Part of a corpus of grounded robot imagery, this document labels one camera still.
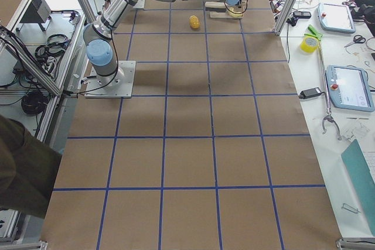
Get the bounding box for white hand brush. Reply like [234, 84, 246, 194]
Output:
[204, 1, 246, 19]

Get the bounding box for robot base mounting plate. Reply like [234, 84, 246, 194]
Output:
[84, 60, 136, 98]

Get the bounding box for yellow toy potato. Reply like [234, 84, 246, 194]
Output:
[189, 15, 200, 30]

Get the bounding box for yellow tape roll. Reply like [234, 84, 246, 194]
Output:
[299, 36, 319, 53]

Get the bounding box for upper teach pendant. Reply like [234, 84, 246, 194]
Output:
[318, 3, 356, 34]

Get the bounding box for teach pendant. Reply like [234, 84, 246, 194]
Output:
[318, 3, 356, 34]
[326, 65, 374, 112]

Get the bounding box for scissors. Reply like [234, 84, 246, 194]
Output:
[344, 35, 366, 48]

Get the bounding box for black power adapter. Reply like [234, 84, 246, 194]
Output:
[298, 87, 323, 100]

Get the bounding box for lower teach pendant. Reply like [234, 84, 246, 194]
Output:
[326, 65, 374, 112]

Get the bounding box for teal folder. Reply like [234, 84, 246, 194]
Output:
[341, 139, 374, 235]

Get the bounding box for grey electronics box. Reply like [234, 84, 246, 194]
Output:
[20, 0, 52, 32]

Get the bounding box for olive green clothed person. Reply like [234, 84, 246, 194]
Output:
[1, 116, 62, 218]

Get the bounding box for green-handled reach grabber tool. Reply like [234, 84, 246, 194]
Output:
[305, 25, 342, 141]

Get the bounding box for black coiled cable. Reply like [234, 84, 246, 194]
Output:
[21, 91, 47, 115]

